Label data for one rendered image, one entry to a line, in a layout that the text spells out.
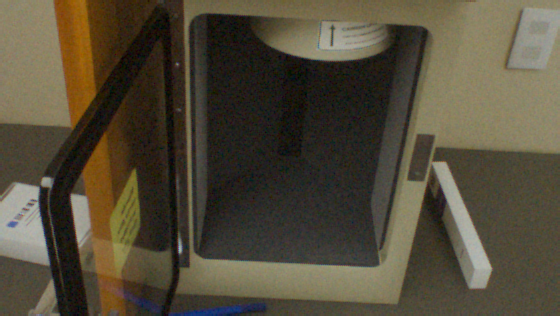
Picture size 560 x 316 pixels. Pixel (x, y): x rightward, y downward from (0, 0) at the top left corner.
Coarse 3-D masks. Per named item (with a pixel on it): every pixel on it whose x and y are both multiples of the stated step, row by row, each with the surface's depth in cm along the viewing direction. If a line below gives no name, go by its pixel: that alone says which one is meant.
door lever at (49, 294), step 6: (48, 288) 62; (54, 288) 62; (48, 294) 61; (54, 294) 61; (42, 300) 60; (48, 300) 60; (54, 300) 61; (36, 306) 60; (42, 306) 60; (48, 306) 60; (54, 306) 60; (30, 312) 60; (36, 312) 59; (42, 312) 59; (48, 312) 60; (54, 312) 60
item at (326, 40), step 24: (264, 24) 79; (288, 24) 76; (312, 24) 75; (336, 24) 75; (360, 24) 76; (384, 24) 79; (288, 48) 77; (312, 48) 76; (336, 48) 76; (360, 48) 77; (384, 48) 79
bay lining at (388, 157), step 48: (192, 48) 74; (240, 48) 94; (192, 96) 78; (240, 96) 99; (288, 96) 106; (336, 96) 101; (384, 96) 94; (192, 144) 82; (240, 144) 104; (288, 144) 111; (336, 144) 105; (384, 144) 95; (384, 192) 94; (384, 240) 94
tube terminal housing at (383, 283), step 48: (192, 0) 71; (240, 0) 71; (288, 0) 71; (336, 0) 71; (384, 0) 71; (432, 0) 71; (432, 48) 74; (432, 96) 77; (192, 192) 86; (192, 240) 91; (192, 288) 96; (240, 288) 96; (288, 288) 96; (336, 288) 96; (384, 288) 96
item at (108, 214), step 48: (96, 96) 54; (144, 96) 65; (144, 144) 67; (48, 192) 45; (96, 192) 55; (144, 192) 69; (48, 240) 48; (96, 240) 56; (144, 240) 72; (96, 288) 58; (144, 288) 75
